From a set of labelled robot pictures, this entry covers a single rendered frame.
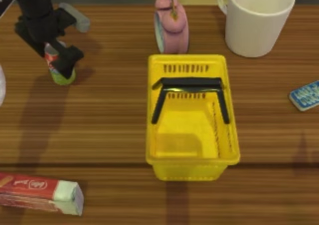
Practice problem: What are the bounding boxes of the large white mug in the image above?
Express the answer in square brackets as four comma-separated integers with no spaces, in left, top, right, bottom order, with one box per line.
[216,0,296,59]

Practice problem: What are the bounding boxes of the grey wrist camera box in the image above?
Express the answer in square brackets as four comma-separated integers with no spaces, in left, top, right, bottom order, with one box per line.
[58,2,91,33]

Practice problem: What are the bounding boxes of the small green red can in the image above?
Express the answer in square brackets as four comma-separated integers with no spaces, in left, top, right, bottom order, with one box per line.
[44,41,77,86]

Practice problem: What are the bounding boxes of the white rounded object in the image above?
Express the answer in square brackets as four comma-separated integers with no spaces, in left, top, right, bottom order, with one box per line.
[0,64,7,106]

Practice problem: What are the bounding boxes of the yellow plastic shopping basket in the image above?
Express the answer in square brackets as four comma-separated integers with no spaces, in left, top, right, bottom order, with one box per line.
[145,54,241,182]

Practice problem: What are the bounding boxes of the pink alarm clock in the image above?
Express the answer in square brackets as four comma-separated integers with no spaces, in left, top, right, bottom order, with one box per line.
[153,0,190,55]

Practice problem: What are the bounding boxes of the red biscuit box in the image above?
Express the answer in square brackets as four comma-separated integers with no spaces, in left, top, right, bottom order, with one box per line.
[0,172,85,217]

